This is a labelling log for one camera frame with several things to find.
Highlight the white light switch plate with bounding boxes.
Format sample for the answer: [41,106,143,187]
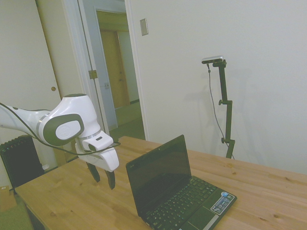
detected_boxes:
[140,18,149,36]

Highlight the black Asus laptop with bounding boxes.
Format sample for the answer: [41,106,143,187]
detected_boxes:
[126,134,238,230]

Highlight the black camera stand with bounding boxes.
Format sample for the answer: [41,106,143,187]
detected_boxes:
[213,60,236,160]

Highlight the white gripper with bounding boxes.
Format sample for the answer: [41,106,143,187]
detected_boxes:
[74,142,120,190]

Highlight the white closet door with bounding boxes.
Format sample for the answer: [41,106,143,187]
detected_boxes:
[0,0,62,111]

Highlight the white open door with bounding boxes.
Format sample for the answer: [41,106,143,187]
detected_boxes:
[77,0,118,132]

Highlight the black radiator heater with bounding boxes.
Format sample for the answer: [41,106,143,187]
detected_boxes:
[0,135,45,188]

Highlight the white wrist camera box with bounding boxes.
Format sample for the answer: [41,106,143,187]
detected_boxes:
[82,130,114,152]

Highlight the brown cardboard box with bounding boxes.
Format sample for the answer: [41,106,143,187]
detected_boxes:
[0,184,17,212]

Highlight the silver exterior camera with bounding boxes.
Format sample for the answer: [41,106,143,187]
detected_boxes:
[201,55,224,65]

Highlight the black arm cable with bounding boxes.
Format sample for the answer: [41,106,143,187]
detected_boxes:
[0,102,121,154]

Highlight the grey camera cable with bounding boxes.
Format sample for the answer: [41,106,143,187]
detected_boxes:
[206,64,229,150]

